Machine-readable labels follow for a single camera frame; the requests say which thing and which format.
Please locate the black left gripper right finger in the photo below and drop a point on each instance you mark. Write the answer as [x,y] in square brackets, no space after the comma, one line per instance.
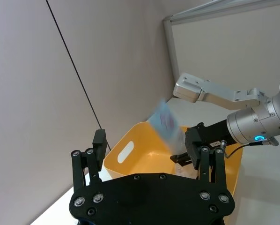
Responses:
[192,145]

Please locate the blue plastic packet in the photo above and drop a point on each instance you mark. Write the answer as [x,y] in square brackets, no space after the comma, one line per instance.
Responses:
[164,122]

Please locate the pale packet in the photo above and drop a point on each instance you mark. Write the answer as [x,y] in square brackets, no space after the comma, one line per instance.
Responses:
[185,170]

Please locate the yellow plastic bin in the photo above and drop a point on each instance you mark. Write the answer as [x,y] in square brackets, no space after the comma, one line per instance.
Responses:
[154,145]

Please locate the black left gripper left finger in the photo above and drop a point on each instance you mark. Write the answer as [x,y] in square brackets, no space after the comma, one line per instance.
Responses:
[99,150]

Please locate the grey framed white panel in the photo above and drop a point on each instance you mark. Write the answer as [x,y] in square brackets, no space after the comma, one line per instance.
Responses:
[224,47]

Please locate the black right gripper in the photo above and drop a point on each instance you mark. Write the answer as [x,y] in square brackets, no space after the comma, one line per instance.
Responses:
[216,133]

